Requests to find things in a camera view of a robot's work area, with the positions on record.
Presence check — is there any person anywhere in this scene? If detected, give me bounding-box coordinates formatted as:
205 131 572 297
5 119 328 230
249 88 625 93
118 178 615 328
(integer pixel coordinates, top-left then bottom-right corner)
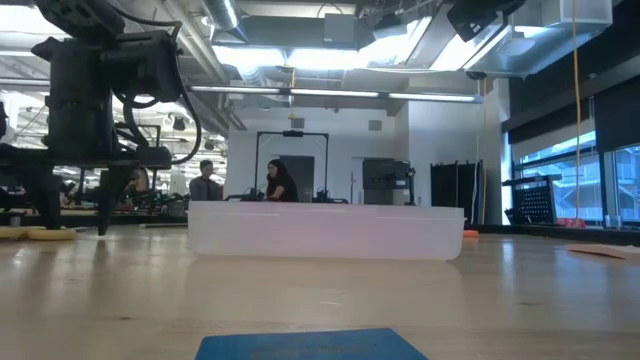
188 159 225 203
264 158 300 203

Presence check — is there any grey ceiling junction box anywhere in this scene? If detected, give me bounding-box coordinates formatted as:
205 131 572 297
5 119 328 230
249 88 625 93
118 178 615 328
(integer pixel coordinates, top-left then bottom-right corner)
323 12 359 47

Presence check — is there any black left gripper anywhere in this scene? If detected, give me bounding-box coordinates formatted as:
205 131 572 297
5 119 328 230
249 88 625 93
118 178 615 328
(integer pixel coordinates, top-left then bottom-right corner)
0 37 174 236

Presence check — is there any blue pencil case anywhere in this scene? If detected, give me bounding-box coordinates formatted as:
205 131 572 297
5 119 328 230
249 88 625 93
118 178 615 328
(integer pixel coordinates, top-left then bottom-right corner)
193 327 430 360

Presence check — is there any short silver duct elbow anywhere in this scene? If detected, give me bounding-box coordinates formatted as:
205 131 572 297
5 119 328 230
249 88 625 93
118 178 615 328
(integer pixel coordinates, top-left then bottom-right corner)
199 0 249 44

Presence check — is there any pale pink sticky note pad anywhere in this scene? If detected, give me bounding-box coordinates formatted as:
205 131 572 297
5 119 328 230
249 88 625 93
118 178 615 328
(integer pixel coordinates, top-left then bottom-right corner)
566 242 640 261

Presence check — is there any dark background table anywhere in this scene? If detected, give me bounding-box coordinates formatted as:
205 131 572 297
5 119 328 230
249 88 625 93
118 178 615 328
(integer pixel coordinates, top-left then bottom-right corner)
0 207 189 227

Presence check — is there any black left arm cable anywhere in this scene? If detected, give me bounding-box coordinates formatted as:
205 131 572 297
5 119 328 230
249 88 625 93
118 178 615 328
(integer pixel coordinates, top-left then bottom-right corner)
112 9 203 166

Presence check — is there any black aluminium table frame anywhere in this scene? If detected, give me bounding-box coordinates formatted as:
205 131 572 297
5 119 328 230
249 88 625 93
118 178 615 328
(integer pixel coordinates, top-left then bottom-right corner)
462 223 640 247

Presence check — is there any long ceiling light strip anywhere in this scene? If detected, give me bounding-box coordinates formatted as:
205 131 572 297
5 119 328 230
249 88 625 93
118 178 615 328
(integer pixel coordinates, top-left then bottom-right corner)
189 84 485 105

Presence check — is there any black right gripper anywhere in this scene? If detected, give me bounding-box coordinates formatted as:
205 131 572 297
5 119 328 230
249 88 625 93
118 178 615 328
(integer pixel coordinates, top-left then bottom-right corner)
446 0 526 44

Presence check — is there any clear plastic container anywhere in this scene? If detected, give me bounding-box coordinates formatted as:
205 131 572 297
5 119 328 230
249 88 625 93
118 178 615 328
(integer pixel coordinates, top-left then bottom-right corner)
187 200 466 262

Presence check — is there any black partition panel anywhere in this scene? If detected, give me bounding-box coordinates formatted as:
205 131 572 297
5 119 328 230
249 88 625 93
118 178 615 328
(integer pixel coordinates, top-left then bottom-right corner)
430 160 484 225

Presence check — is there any black pegboard cart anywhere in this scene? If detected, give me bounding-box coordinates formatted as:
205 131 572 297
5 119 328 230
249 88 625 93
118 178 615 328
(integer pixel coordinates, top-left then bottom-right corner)
502 174 563 226

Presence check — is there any yellow green crayon box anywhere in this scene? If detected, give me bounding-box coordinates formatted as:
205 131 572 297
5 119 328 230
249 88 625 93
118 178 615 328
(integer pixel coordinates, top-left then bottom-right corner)
0 225 78 242

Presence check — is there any black monitor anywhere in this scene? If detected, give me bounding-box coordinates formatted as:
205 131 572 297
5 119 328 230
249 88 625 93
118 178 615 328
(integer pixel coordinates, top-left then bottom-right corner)
362 158 417 206

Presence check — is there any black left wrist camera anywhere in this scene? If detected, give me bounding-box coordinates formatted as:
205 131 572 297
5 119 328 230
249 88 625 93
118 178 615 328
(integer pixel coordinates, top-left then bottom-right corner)
99 29 184 104

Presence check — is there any grey door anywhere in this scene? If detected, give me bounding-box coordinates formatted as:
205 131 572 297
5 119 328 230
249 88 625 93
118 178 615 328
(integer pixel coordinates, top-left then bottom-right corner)
277 154 316 203

